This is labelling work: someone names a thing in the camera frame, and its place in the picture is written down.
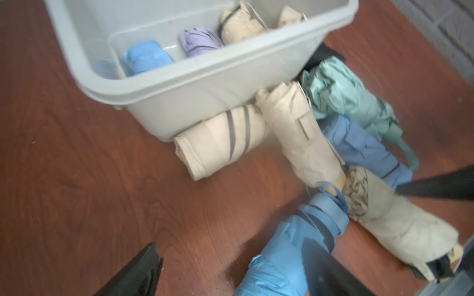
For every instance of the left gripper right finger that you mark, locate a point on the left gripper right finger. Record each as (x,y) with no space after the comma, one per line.
(326,276)

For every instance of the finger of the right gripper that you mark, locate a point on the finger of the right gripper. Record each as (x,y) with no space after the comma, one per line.
(456,186)

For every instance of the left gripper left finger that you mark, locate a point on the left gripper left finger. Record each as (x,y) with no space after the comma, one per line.
(139,277)

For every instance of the light blue umbrella front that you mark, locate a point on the light blue umbrella front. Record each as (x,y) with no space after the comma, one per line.
(278,270)

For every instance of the beige umbrella black stripes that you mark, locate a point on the beige umbrella black stripes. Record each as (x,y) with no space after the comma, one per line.
(221,140)

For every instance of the white plastic storage box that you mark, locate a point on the white plastic storage box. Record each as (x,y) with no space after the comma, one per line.
(93,36)

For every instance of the lilac umbrella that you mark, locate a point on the lilac umbrella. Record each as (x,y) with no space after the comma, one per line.
(199,40)

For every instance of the periwinkle blue umbrella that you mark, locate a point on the periwinkle blue umbrella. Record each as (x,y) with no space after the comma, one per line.
(358,148)

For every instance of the mint green umbrella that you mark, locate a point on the mint green umbrella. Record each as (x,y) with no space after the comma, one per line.
(333,88)

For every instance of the beige umbrella black handle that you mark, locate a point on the beige umbrella black handle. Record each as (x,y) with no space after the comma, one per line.
(421,240)

